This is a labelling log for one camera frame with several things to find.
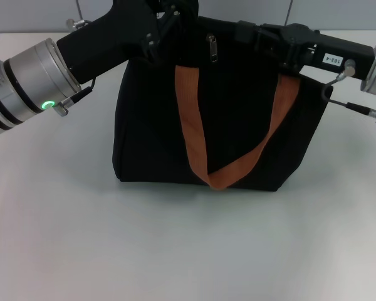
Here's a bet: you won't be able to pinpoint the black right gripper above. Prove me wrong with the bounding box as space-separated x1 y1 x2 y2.
236 20 376 75

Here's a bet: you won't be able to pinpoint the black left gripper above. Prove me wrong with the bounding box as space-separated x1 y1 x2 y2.
56 0 202 85

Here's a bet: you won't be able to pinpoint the silver zipper pull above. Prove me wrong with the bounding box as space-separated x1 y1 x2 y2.
206 33 221 65

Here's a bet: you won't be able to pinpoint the black food bag orange handles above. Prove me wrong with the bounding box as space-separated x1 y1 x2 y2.
112 15 334 191

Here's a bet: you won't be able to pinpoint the right gripper cable with connectors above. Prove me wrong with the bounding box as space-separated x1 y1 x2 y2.
321 59 376 120

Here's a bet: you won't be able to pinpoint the gripper cable with connectors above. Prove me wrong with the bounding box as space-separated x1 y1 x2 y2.
55 18 98 117
321 59 376 120

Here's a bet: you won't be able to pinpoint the left gripper cable with connectors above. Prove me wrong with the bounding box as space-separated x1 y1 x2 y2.
55 18 98 117

